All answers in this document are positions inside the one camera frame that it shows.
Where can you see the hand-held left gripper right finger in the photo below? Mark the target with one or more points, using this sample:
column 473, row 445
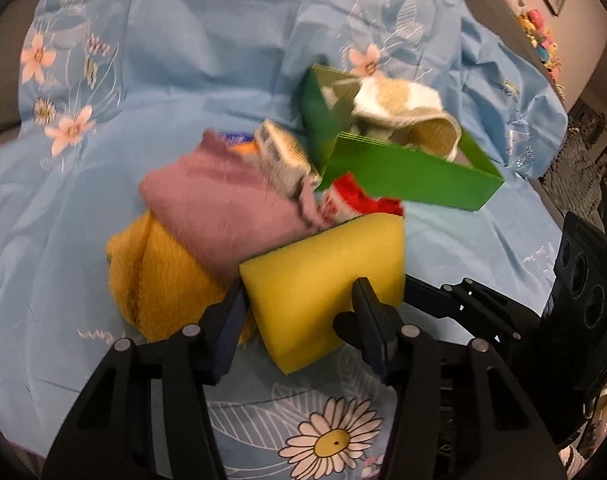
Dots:
column 371, row 330

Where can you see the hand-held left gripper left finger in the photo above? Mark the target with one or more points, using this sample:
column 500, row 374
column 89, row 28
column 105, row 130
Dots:
column 228, row 327

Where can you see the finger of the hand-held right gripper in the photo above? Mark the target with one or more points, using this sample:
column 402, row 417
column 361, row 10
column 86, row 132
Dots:
column 426, row 300
column 483, row 305

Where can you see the yellow sponge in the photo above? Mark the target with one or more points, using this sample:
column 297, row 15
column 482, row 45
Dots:
column 308, row 285

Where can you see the green cardboard box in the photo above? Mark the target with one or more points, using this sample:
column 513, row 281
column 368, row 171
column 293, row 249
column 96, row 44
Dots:
column 408, row 180

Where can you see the yellow and white towel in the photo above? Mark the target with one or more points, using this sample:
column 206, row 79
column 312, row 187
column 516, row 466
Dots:
column 398, row 100

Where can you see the orange fluffy towel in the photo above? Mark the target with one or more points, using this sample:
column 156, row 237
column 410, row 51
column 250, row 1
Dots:
column 158, row 280

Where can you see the grey fluffy blanket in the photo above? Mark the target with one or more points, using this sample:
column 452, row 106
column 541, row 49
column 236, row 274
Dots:
column 573, row 160

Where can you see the red and white sock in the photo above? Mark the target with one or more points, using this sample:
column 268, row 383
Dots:
column 348, row 200

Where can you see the pink towel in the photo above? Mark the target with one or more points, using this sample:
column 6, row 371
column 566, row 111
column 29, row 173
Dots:
column 218, row 200

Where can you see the burger print tissue packet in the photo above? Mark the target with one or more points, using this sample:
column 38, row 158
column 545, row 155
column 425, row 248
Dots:
column 236, row 141

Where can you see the row of plush toys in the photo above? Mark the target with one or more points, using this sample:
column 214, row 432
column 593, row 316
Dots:
column 533, row 30

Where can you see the blue floral sheet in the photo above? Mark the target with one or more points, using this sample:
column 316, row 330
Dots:
column 183, row 60

